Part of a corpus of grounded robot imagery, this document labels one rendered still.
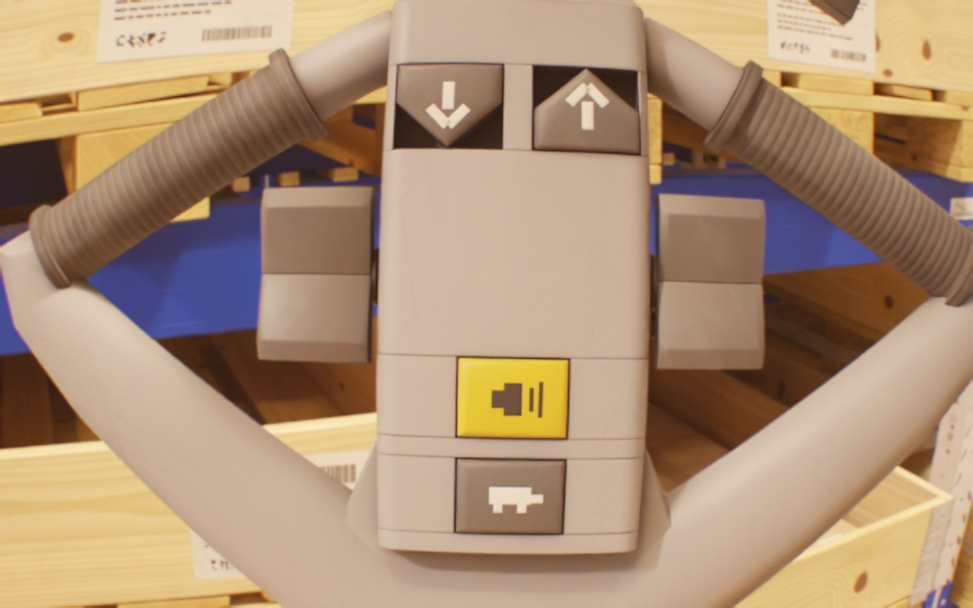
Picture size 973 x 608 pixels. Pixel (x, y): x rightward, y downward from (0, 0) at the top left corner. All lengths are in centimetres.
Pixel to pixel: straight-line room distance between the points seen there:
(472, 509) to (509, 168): 11
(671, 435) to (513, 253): 204
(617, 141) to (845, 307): 202
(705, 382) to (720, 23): 129
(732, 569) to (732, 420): 198
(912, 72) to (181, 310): 104
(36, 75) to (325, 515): 72
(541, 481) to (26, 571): 87
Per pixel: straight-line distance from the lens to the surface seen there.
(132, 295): 115
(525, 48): 39
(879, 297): 230
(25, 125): 106
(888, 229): 42
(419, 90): 39
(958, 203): 177
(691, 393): 252
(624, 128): 39
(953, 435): 199
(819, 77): 143
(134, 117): 107
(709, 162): 269
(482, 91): 39
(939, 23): 162
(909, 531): 184
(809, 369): 251
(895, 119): 230
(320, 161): 223
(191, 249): 115
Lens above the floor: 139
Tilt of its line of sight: 15 degrees down
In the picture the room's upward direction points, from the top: 1 degrees clockwise
